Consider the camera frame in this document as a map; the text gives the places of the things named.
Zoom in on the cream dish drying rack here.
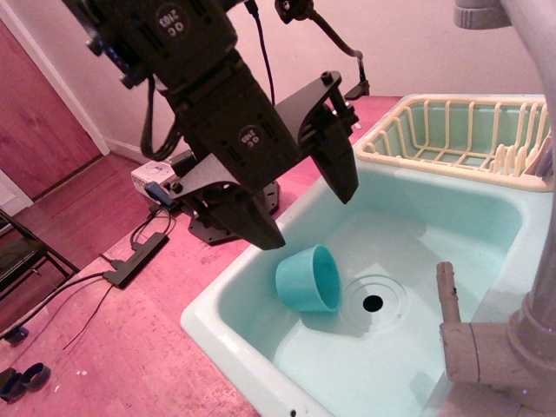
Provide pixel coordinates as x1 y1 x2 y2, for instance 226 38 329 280
355 94 554 192

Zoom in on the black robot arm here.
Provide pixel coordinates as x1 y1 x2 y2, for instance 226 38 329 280
67 1 358 250

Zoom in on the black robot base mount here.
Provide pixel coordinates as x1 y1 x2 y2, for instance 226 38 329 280
172 149 281 247

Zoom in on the teal toy sink basin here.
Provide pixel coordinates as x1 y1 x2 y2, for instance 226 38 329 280
181 156 553 416

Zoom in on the black tape roll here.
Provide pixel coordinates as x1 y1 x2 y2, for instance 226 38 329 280
1 367 26 402
21 362 51 392

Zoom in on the black hanging cable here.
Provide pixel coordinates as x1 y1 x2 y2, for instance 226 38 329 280
244 0 276 106

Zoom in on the teal plastic cup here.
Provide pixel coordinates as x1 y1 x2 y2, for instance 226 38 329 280
275 245 341 313

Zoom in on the black metal chair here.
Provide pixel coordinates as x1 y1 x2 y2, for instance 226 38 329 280
1 211 80 345

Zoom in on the beige toy faucet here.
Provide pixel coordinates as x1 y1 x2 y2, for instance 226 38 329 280
435 0 556 417

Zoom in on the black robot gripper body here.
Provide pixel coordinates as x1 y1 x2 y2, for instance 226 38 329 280
154 50 343 192

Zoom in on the black gooseneck camera clamp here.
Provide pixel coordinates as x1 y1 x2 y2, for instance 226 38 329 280
275 0 370 100

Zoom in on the white cardboard box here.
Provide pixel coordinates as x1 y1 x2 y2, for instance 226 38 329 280
130 161 175 197

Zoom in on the black cable on table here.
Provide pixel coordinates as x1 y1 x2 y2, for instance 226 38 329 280
0 271 115 351

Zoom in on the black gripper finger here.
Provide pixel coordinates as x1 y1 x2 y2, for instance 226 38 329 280
299 103 359 204
207 184 285 250

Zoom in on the blue usb plug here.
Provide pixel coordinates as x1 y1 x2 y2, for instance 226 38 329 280
144 182 175 207

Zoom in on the black usb hub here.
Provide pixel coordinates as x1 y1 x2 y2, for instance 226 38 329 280
103 232 169 289

